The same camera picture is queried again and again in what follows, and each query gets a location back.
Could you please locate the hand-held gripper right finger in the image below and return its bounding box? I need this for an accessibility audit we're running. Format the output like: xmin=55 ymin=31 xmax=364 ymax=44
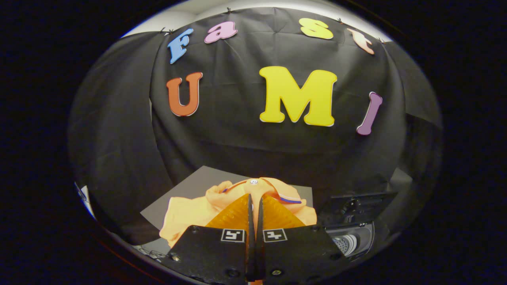
xmin=255 ymin=194 xmax=351 ymax=283

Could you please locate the orange polo shirt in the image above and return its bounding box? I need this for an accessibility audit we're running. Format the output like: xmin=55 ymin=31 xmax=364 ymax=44
xmin=159 ymin=177 xmax=317 ymax=248

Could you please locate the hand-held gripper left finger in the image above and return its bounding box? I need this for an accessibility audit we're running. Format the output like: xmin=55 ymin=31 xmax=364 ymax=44
xmin=160 ymin=193 xmax=254 ymax=283

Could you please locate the black backdrop cloth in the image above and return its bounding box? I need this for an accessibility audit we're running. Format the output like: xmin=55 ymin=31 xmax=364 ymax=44
xmin=67 ymin=7 xmax=443 ymax=246

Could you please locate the dark grey washing machine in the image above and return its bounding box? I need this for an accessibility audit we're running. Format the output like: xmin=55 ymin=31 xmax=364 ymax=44
xmin=323 ymin=222 xmax=375 ymax=260

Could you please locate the grey cabinet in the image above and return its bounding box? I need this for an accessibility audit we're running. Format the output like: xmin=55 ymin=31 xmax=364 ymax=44
xmin=140 ymin=165 xmax=313 ymax=256

